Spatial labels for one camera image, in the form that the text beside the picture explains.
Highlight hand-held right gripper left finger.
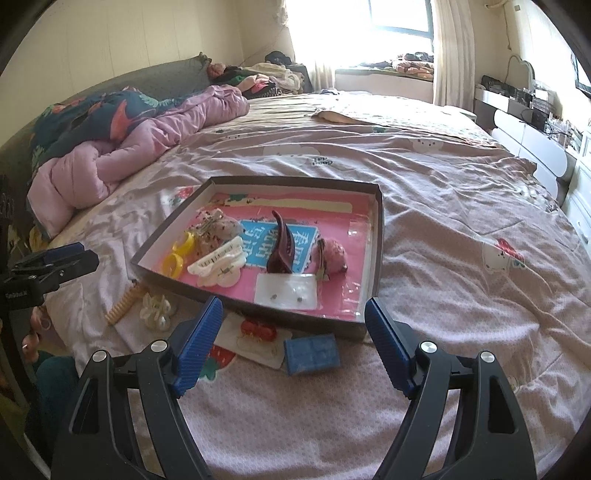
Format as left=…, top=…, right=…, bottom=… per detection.
left=51, top=295, right=225, bottom=480

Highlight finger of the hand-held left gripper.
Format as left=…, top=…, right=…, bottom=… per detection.
left=28, top=251, right=100, bottom=295
left=11, top=242, right=88, bottom=274

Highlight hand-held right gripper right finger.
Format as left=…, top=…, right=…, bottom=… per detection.
left=365, top=298, right=539, bottom=480

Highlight white claw hair clip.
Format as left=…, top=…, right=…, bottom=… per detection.
left=187, top=236, right=245, bottom=288

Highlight yellow plastic bracelet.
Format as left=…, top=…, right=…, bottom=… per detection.
left=173, top=232, right=197, bottom=256
left=161, top=253, right=186, bottom=278

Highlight earring card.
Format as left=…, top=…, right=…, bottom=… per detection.
left=253, top=273, right=319, bottom=311

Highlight pink fabric hair clip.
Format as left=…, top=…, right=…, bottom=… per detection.
left=310, top=237, right=348, bottom=280

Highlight floral fabric bow hair clip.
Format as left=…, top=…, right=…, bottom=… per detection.
left=185, top=208, right=243, bottom=254

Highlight dark red claw hair clip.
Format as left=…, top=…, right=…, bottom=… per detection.
left=265, top=210, right=296, bottom=275

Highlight dark shallow box pink lining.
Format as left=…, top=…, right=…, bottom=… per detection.
left=130, top=175, right=385, bottom=342

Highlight person's left hand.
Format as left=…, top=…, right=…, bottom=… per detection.
left=21, top=304, right=55, bottom=365

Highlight small white flower hair clip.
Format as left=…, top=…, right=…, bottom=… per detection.
left=140, top=295, right=178, bottom=329

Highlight red hair clip on card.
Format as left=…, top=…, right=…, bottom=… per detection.
left=217, top=314, right=293, bottom=370

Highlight small blue box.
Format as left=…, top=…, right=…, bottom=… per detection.
left=283, top=333, right=341, bottom=377

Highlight person's teal pants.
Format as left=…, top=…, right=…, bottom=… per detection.
left=34, top=353, right=81, bottom=457

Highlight pink and floral quilt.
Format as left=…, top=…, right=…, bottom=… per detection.
left=28, top=85, right=250, bottom=236

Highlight grey headboard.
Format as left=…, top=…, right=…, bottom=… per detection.
left=0, top=53, right=213, bottom=158

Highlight beige cloth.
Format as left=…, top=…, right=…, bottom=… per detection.
left=311, top=106, right=366, bottom=124

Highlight white drawer cabinet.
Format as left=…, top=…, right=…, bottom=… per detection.
left=561, top=152, right=591, bottom=241

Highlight white rounded bench panel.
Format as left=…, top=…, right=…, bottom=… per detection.
left=489, top=111, right=568, bottom=195

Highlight window seat with clothes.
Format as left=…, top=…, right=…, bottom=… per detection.
left=335, top=53, right=437, bottom=104

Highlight pile of clothes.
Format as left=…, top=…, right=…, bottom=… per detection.
left=208, top=51, right=311, bottom=99

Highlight dresser with small clutter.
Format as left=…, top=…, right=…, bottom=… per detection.
left=475, top=74, right=591, bottom=153

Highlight white curtain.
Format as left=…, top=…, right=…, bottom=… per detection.
left=431, top=0, right=481, bottom=109

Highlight white vanity mirror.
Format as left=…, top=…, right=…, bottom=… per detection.
left=507, top=54, right=537, bottom=89

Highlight window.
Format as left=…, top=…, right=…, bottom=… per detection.
left=286, top=0, right=435, bottom=70

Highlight white air conditioner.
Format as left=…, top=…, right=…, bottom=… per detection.
left=485, top=0, right=527, bottom=14

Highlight orange spiral hair tie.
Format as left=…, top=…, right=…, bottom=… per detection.
left=105, top=286, right=148, bottom=326

